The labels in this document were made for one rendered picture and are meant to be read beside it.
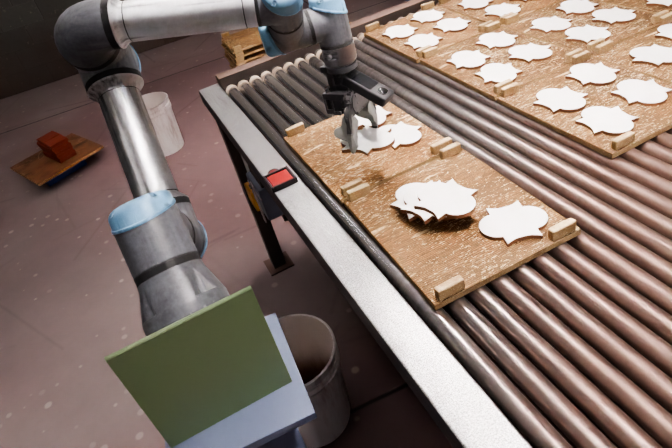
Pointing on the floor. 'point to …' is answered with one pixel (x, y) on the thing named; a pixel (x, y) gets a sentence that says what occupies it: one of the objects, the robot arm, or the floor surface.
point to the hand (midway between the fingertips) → (367, 140)
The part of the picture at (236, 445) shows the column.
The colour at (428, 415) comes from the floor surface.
